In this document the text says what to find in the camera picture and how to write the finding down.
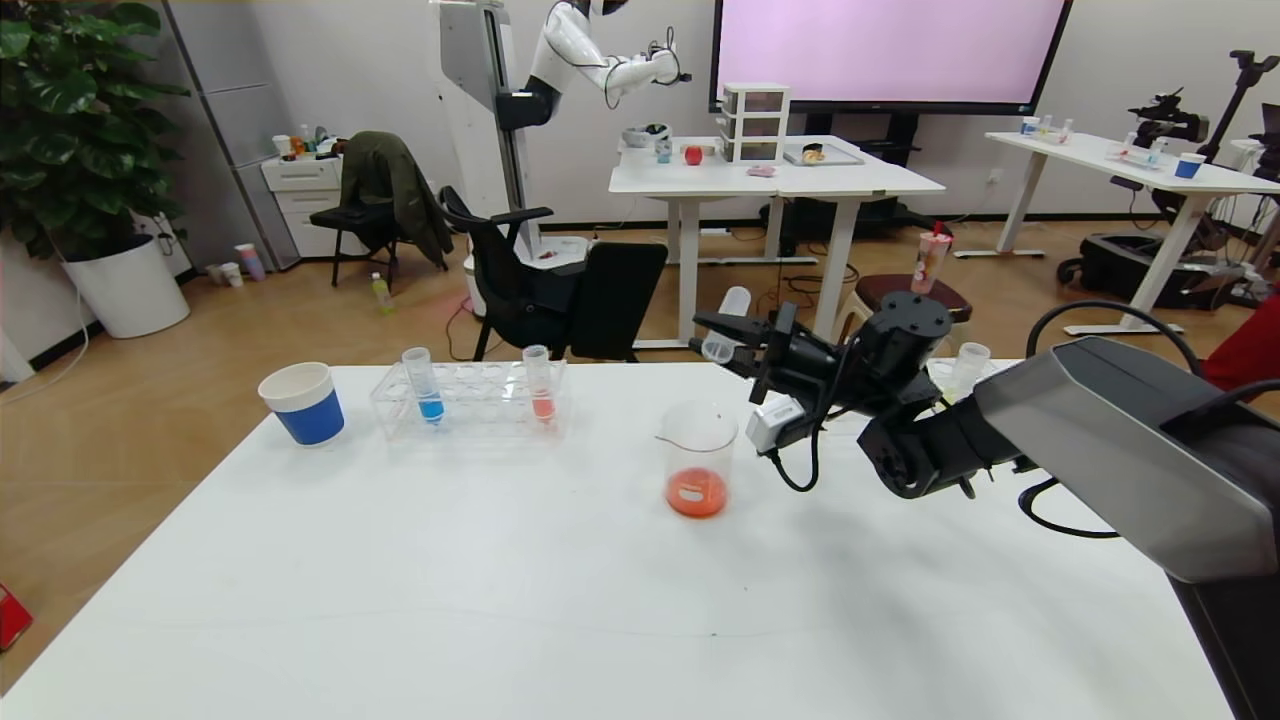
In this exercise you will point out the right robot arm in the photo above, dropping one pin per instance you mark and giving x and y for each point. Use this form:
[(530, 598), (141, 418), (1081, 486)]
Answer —
[(1100, 440)]

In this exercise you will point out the yellow pigment test tube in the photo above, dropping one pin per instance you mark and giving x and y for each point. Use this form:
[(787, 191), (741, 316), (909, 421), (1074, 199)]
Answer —
[(970, 360)]

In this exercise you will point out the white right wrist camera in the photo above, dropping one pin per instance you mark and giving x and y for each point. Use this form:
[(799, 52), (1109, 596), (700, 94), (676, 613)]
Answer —
[(775, 425)]

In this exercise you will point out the white drawer cabinet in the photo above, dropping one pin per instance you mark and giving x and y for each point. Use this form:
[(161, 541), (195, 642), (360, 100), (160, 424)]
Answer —
[(300, 188)]

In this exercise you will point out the clear glass beaker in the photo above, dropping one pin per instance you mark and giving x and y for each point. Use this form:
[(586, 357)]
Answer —
[(697, 495)]

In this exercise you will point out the red garment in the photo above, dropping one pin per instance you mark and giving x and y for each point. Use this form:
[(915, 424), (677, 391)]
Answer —
[(1250, 350)]

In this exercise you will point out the pink purple cup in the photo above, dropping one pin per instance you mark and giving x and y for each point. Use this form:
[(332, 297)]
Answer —
[(250, 265)]

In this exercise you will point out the tall grey cabinet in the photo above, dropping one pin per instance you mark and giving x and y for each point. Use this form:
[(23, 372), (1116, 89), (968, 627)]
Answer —
[(240, 120)]

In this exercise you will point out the grey bowl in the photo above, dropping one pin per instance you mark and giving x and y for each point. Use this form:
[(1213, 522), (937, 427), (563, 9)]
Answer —
[(640, 138)]

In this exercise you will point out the drink cup with red straw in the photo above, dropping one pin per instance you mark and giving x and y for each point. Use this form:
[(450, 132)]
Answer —
[(927, 262)]

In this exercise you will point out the small white cup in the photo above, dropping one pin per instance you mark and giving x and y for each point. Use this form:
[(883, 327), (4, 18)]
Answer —
[(232, 277)]

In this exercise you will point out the blue white paper cup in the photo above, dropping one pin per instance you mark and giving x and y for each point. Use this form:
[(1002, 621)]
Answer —
[(310, 413)]

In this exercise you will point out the green potted plant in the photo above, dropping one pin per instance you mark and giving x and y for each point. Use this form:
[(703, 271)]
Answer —
[(70, 130)]

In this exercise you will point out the white plant pot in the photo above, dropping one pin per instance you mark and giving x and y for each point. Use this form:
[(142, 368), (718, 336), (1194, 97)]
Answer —
[(128, 292)]

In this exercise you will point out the red box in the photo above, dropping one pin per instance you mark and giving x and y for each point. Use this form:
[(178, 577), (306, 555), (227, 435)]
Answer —
[(12, 618)]

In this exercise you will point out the orange pigment test tube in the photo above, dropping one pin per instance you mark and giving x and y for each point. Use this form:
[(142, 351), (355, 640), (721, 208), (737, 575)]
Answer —
[(542, 404)]

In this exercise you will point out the small blue paper cup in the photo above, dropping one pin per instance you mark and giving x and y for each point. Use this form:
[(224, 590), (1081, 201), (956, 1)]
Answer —
[(1189, 168)]

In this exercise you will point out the white humanoid robot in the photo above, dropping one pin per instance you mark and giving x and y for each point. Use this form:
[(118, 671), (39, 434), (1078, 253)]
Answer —
[(565, 50)]

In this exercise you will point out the brown beige plastic stool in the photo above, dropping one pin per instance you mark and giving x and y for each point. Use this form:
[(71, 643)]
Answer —
[(950, 295)]

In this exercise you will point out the blue pigment test tube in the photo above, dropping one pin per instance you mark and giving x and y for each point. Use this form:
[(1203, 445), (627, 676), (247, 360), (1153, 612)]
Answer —
[(430, 407)]

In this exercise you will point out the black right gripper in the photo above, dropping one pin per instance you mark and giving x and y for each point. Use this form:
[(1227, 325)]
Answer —
[(775, 350)]

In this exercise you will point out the black tripod stand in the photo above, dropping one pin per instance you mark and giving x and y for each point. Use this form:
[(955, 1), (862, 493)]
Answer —
[(1240, 88)]

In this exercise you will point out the black office chair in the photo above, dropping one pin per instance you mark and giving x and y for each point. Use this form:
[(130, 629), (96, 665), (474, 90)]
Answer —
[(610, 300)]

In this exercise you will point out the grey tray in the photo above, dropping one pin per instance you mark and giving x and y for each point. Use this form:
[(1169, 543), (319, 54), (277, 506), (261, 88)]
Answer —
[(825, 157)]

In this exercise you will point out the black metal chair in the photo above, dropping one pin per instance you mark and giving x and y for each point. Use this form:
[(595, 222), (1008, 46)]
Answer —
[(350, 222)]

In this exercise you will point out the dark green jacket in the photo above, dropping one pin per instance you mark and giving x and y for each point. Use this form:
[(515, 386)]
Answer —
[(385, 178)]

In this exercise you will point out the large display screen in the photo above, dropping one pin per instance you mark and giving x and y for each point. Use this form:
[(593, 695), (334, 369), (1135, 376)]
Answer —
[(880, 50)]

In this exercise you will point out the red pigment test tube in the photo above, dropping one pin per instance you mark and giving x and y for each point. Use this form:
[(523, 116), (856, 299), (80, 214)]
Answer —
[(737, 300)]

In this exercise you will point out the white single desk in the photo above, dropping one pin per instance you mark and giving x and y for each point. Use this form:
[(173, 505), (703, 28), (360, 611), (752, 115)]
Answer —
[(1100, 158)]

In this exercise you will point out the small white drawer organizer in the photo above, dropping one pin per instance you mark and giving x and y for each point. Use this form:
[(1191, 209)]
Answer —
[(753, 128)]

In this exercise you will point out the white double desk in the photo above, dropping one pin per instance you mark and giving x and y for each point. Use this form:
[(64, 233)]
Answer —
[(700, 180)]

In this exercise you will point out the green drink bottle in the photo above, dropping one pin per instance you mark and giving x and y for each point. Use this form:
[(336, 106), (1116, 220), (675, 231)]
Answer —
[(382, 296)]

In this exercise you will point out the clear acrylic test tube rack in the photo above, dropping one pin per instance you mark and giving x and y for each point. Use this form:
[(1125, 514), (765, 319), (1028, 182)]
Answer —
[(940, 372), (480, 400)]

